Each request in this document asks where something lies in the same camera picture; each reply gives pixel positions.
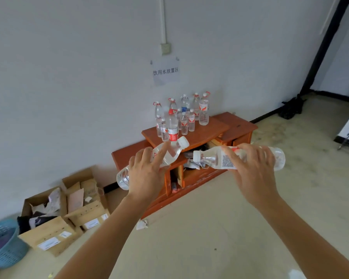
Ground row of small water bottles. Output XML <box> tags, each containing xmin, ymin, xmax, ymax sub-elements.
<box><xmin>155</xmin><ymin>108</ymin><xmax>196</xmax><ymax>142</ymax></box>

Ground small white-capped water bottle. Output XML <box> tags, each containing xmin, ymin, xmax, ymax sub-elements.
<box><xmin>116</xmin><ymin>136</ymin><xmax>190</xmax><ymax>191</ymax></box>
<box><xmin>193</xmin><ymin>145</ymin><xmax>286</xmax><ymax>172</ymax></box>

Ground blue-label Aquafina bottle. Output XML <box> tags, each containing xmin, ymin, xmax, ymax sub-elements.
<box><xmin>180</xmin><ymin>94</ymin><xmax>191</xmax><ymax>114</ymax></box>

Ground red label red cap bottle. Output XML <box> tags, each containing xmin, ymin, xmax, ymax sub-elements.
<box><xmin>167</xmin><ymin>108</ymin><xmax>180</xmax><ymax>142</ymax></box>

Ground orange wooden cabinet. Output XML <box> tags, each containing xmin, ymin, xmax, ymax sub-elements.
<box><xmin>111</xmin><ymin>112</ymin><xmax>258</xmax><ymax>220</ymax></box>

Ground white vertical cable trunking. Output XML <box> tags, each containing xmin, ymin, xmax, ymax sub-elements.
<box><xmin>158</xmin><ymin>0</ymin><xmax>167</xmax><ymax>45</ymax></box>

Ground person's right forearm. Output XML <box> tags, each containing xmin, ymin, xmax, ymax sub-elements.
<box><xmin>260</xmin><ymin>196</ymin><xmax>349</xmax><ymax>279</ymax></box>

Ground labelled cardboard box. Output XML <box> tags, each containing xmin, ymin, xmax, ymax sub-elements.
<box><xmin>18</xmin><ymin>215</ymin><xmax>84</xmax><ymax>258</ymax></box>
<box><xmin>64</xmin><ymin>200</ymin><xmax>111</xmax><ymax>231</ymax></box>

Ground black plastic bag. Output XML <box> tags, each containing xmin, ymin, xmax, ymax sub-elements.
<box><xmin>278</xmin><ymin>94</ymin><xmax>306</xmax><ymax>120</ymax></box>

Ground person's left forearm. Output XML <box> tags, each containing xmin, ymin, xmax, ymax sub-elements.
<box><xmin>55</xmin><ymin>194</ymin><xmax>150</xmax><ymax>279</ymax></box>

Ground black door frame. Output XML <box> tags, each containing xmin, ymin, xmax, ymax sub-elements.
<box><xmin>299</xmin><ymin>0</ymin><xmax>349</xmax><ymax>96</ymax></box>

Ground pile of white papers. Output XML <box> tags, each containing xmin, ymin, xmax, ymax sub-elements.
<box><xmin>182</xmin><ymin>145</ymin><xmax>211</xmax><ymax>171</ymax></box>

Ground large bottle red ring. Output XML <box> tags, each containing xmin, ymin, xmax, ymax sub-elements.
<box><xmin>198</xmin><ymin>91</ymin><xmax>211</xmax><ymax>126</ymax></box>

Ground person's left hand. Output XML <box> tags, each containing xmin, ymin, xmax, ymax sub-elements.
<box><xmin>127</xmin><ymin>141</ymin><xmax>171</xmax><ymax>202</ymax></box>

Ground blue plastic basket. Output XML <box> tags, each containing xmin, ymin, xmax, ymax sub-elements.
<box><xmin>0</xmin><ymin>218</ymin><xmax>30</xmax><ymax>269</ymax></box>

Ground person's right hand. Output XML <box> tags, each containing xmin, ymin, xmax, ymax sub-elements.
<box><xmin>221</xmin><ymin>143</ymin><xmax>283</xmax><ymax>211</ymax></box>

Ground white paper sign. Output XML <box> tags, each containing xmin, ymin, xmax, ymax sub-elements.
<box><xmin>151</xmin><ymin>57</ymin><xmax>181</xmax><ymax>87</ymax></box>

